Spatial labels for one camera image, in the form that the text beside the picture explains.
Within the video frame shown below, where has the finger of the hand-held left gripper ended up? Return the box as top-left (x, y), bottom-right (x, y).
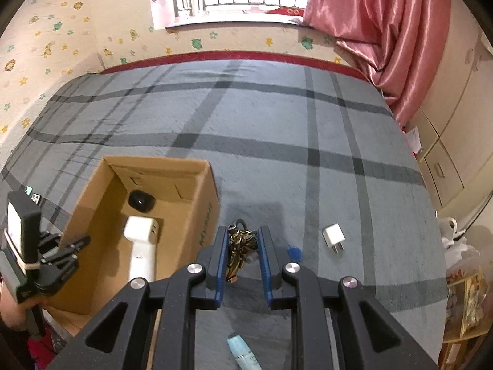
top-left (40, 234), bottom-right (92, 257)
top-left (40, 252), bottom-right (81, 274)

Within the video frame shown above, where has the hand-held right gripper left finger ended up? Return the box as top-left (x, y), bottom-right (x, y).
top-left (46, 227), bottom-right (229, 370)

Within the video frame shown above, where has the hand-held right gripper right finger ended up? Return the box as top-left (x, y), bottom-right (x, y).
top-left (257, 225), bottom-right (440, 370)

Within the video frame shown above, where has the gold keychain with keys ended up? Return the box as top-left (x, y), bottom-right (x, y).
top-left (225, 220), bottom-right (257, 284)

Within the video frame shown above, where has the brown cardboard box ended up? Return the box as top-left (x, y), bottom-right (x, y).
top-left (40, 155), bottom-right (221, 338)

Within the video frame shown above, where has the large white plug adapter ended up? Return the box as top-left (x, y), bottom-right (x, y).
top-left (123, 216), bottom-right (161, 245)

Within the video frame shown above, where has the long white handheld device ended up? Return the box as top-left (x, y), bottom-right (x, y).
top-left (128, 241), bottom-right (157, 283)

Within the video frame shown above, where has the small white charger plug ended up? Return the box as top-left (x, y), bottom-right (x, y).
top-left (321, 224), bottom-right (345, 256)

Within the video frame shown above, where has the black round device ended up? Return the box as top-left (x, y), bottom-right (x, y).
top-left (128, 190), bottom-right (155, 212)

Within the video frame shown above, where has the person's left hand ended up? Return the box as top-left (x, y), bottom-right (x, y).
top-left (0, 289), bottom-right (29, 330)

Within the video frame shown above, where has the light blue tube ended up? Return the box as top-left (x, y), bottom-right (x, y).
top-left (227, 332), bottom-right (263, 370)

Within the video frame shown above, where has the dark red cloth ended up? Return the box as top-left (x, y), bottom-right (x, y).
top-left (27, 335), bottom-right (58, 370)

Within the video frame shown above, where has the grey plaid bedsheet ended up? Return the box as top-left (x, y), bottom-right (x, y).
top-left (0, 60), bottom-right (449, 370)

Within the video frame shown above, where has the white plastic bag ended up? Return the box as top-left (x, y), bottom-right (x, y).
top-left (437, 216), bottom-right (482, 274)

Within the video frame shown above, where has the white paper tag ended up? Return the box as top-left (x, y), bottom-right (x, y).
top-left (406, 127), bottom-right (422, 157)

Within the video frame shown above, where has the yellow printed bag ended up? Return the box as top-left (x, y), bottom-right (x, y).
top-left (443, 266), bottom-right (493, 343)

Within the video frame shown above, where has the beige wardrobe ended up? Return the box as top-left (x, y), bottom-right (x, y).
top-left (404, 27), bottom-right (493, 216)

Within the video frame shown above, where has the red patterned cloth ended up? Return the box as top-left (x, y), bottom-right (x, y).
top-left (266, 5), bottom-right (309, 20)

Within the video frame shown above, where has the pink satin curtain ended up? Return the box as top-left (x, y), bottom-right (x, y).
top-left (296, 0), bottom-right (453, 126)

